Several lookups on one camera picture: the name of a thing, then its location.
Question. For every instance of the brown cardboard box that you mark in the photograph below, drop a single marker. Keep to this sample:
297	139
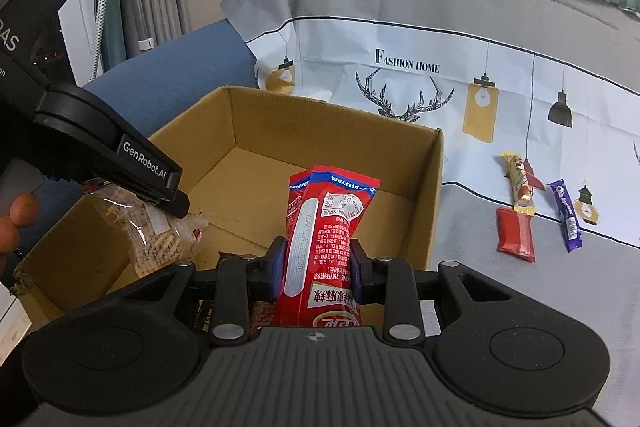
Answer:
238	148

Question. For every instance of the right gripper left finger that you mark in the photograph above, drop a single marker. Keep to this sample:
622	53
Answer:
240	284

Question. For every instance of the person's left hand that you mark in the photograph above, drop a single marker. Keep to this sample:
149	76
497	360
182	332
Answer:
23	213

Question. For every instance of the clear bag brown cookies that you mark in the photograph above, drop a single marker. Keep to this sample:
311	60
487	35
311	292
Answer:
156	238

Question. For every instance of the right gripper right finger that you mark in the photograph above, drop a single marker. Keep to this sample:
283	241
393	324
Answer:
390	283

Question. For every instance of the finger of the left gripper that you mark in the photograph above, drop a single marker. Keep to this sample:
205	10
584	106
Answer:
140	166

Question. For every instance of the grey printed sofa cover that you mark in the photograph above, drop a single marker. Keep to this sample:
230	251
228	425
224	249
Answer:
556	81

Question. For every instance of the dark chocolate bar packet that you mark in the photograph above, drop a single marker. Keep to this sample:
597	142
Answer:
244	257

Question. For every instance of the yellow cartoon candy bar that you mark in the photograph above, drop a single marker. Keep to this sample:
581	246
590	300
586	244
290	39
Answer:
521	188

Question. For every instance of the purple candy bar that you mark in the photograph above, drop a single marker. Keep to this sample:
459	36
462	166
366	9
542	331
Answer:
572	232

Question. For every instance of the small red snack packet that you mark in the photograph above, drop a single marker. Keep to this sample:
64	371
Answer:
515	234

